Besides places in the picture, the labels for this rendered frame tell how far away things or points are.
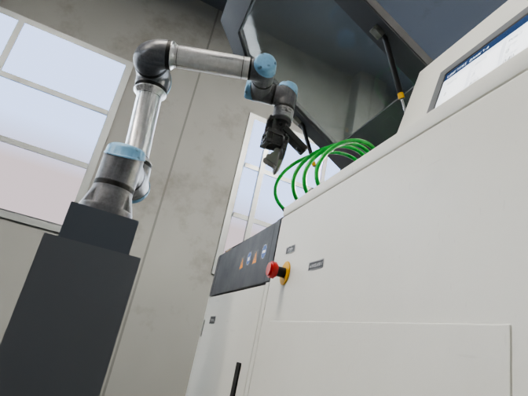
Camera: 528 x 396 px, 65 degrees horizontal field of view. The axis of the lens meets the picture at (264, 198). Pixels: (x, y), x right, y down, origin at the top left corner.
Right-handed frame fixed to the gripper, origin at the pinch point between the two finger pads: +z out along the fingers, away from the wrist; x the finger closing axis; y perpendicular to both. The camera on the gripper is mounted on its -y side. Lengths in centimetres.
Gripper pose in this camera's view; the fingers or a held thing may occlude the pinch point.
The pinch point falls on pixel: (276, 171)
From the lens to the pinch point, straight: 145.6
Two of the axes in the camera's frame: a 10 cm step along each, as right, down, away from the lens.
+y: -9.3, -2.9, -2.5
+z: -2.0, 9.2, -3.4
